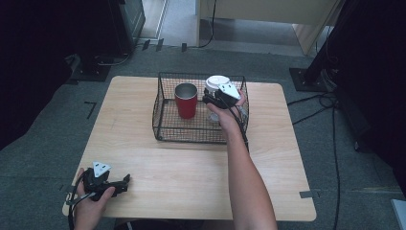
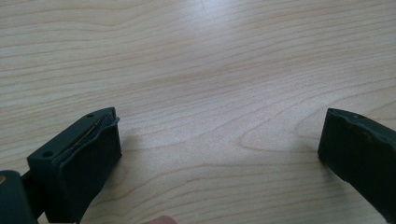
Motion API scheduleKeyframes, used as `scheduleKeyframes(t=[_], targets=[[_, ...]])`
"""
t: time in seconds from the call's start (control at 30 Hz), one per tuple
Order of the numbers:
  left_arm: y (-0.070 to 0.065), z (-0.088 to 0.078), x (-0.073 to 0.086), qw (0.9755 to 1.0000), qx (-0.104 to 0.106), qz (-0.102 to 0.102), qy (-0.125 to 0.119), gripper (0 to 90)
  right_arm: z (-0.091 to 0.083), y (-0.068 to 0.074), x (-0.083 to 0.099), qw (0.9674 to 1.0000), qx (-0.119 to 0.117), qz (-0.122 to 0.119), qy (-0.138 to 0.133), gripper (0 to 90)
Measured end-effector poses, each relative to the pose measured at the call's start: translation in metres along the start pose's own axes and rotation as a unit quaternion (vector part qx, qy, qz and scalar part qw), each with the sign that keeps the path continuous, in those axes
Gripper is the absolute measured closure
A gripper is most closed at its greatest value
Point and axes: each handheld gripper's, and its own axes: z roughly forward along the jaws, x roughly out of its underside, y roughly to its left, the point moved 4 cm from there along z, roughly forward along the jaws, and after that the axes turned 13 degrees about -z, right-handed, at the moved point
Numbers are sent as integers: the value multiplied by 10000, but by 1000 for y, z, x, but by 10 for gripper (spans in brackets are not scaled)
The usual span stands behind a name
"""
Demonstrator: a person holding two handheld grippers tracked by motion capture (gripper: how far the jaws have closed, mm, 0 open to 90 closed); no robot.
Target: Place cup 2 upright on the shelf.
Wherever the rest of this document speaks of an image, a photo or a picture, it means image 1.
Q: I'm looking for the long black floor cable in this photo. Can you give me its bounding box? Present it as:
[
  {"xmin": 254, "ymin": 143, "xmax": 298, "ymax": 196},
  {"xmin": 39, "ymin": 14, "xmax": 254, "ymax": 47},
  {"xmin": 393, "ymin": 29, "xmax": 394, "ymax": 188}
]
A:
[{"xmin": 330, "ymin": 104, "xmax": 342, "ymax": 230}]

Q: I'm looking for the white lidded cup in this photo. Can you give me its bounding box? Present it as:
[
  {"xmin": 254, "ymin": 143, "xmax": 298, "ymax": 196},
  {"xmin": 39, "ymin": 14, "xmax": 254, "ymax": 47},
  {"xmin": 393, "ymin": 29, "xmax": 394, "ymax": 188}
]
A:
[{"xmin": 204, "ymin": 75, "xmax": 232, "ymax": 96}]

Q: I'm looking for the white flat object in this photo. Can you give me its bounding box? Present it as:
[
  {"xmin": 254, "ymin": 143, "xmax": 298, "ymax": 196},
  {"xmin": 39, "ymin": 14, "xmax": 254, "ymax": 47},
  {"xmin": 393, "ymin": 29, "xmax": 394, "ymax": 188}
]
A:
[{"xmin": 390, "ymin": 198, "xmax": 406, "ymax": 230}]

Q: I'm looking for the clear glass cup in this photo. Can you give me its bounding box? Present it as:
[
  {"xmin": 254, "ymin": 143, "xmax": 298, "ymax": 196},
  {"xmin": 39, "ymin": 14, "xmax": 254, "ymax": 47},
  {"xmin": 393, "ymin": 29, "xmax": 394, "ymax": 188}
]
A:
[{"xmin": 208, "ymin": 106, "xmax": 250, "ymax": 126}]

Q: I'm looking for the beige wooden furniture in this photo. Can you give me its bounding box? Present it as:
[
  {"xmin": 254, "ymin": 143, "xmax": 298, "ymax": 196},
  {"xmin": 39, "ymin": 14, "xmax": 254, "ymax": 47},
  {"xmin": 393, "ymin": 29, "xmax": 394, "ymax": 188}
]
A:
[{"xmin": 195, "ymin": 0, "xmax": 347, "ymax": 56}]

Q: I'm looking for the red metal cup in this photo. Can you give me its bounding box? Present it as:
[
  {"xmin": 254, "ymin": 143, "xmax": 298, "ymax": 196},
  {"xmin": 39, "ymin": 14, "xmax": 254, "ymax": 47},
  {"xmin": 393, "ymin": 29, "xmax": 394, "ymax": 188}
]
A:
[{"xmin": 173, "ymin": 82, "xmax": 199, "ymax": 121}]

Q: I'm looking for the person's left hand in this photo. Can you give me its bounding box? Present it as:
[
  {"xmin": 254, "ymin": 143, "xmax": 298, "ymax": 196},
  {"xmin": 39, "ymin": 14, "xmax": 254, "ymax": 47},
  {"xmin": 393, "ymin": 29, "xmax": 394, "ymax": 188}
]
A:
[{"xmin": 73, "ymin": 168, "xmax": 116, "ymax": 222}]

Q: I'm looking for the black stand base plate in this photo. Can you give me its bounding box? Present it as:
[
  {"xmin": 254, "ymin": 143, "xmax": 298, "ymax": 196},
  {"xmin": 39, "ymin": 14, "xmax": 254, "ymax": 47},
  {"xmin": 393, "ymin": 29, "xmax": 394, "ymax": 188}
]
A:
[
  {"xmin": 70, "ymin": 54, "xmax": 112, "ymax": 82},
  {"xmin": 288, "ymin": 67, "xmax": 337, "ymax": 94}
]

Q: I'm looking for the hand-held gripper cable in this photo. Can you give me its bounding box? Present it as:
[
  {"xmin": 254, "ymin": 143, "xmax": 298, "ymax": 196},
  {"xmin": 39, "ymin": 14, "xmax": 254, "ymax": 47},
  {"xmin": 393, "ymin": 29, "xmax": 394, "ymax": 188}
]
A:
[
  {"xmin": 66, "ymin": 170, "xmax": 97, "ymax": 230},
  {"xmin": 219, "ymin": 95, "xmax": 250, "ymax": 152}
]

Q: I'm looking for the black wire basket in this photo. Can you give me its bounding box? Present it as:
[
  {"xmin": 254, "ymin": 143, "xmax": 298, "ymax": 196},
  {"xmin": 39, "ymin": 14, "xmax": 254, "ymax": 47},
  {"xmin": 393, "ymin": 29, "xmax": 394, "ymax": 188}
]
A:
[{"xmin": 151, "ymin": 71, "xmax": 251, "ymax": 145}]

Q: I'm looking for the left hand-held gripper cable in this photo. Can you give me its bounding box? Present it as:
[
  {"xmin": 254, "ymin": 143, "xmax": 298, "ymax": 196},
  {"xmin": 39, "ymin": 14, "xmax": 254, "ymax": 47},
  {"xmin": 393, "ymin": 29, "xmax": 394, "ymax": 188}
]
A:
[{"xmin": 66, "ymin": 170, "xmax": 97, "ymax": 230}]

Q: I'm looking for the black cabinet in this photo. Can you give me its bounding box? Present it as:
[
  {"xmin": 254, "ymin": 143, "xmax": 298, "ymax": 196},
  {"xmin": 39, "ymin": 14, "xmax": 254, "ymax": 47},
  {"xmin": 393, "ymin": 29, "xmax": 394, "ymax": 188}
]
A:
[{"xmin": 107, "ymin": 0, "xmax": 147, "ymax": 56}]

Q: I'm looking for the right hand-held gripper cable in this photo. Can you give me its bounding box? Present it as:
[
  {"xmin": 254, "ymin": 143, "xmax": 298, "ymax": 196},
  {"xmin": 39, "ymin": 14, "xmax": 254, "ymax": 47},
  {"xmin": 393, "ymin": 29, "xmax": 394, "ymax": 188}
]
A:
[{"xmin": 219, "ymin": 95, "xmax": 250, "ymax": 152}]

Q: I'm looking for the black looped floor cable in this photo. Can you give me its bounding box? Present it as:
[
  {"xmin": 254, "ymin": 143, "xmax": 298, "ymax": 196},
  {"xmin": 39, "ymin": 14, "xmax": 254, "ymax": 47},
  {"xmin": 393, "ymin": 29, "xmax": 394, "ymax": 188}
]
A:
[{"xmin": 286, "ymin": 91, "xmax": 337, "ymax": 109}]

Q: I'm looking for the black curtain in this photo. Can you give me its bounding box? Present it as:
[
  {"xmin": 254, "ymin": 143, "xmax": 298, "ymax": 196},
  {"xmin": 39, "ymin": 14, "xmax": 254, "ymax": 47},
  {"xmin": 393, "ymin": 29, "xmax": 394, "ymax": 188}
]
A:
[
  {"xmin": 305, "ymin": 0, "xmax": 406, "ymax": 196},
  {"xmin": 0, "ymin": 0, "xmax": 125, "ymax": 151}
]

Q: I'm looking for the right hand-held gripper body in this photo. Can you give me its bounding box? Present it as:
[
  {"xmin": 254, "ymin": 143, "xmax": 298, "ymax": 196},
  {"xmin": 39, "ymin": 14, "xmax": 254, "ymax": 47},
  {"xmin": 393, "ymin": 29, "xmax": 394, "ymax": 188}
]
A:
[{"xmin": 212, "ymin": 81, "xmax": 242, "ymax": 110}]

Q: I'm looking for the person's right hand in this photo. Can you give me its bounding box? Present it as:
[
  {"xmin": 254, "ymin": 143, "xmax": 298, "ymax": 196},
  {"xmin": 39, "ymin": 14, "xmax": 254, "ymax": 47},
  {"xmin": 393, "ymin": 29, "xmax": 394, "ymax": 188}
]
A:
[{"xmin": 206, "ymin": 90, "xmax": 248, "ymax": 137}]

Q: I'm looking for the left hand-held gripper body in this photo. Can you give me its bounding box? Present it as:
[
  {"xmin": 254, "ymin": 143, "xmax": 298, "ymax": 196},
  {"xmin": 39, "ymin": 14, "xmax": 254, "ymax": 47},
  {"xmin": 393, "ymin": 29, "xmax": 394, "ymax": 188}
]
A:
[{"xmin": 82, "ymin": 161, "xmax": 113, "ymax": 202}]

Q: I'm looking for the black hanging cable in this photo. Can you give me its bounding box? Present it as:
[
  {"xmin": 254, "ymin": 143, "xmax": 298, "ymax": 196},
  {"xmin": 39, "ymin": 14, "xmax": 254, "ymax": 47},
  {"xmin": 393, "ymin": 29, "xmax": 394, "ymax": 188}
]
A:
[{"xmin": 198, "ymin": 0, "xmax": 218, "ymax": 50}]

